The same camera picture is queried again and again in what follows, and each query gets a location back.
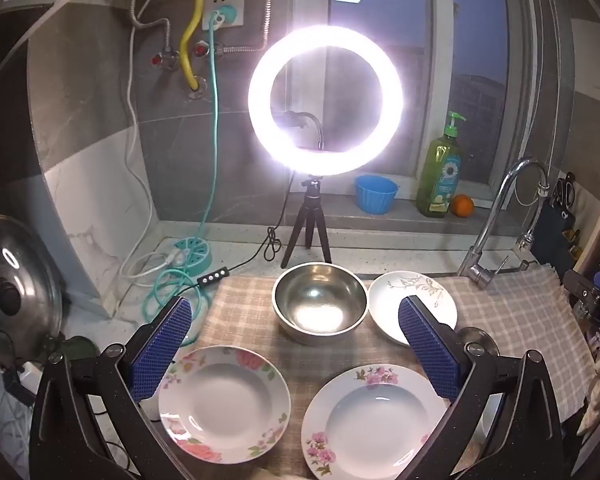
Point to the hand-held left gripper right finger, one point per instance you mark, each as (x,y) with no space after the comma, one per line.
(430,355)

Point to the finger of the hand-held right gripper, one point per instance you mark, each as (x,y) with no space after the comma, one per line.
(587,282)

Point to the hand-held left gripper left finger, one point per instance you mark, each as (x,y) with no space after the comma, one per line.
(162,352)

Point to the white plate with branch print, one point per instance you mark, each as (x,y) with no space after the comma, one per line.
(385,310)

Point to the large stainless steel bowl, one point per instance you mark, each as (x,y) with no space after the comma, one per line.
(320,305)

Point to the dark blue knife holder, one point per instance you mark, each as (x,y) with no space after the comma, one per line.
(555,230)

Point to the white plate large pink flowers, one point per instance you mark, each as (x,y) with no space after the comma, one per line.
(220,405)

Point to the dark green plastic holder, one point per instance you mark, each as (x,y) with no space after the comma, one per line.
(80,347)

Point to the white plate small purple flowers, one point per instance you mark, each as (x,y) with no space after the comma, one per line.
(375,425)

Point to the black inline light remote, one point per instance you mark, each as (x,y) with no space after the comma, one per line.
(212,276)

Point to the beige checked cloth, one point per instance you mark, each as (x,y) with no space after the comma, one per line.
(250,310)

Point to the teal round power strip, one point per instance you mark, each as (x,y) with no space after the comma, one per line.
(196,256)

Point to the chrome kitchen faucet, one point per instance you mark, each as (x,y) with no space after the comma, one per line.
(495,215)

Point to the orange fruit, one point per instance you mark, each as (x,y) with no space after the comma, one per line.
(463,205)

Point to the blue ribbed cup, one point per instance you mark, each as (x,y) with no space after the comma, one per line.
(376,195)

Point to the green dish soap bottle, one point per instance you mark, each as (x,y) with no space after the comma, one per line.
(437,180)

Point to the black mini tripod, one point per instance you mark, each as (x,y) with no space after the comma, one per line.
(310,205)

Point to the kitchen window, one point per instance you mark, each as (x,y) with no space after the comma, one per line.
(470,60)

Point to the black gooseneck phone holder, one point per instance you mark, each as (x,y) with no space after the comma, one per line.
(307,120)

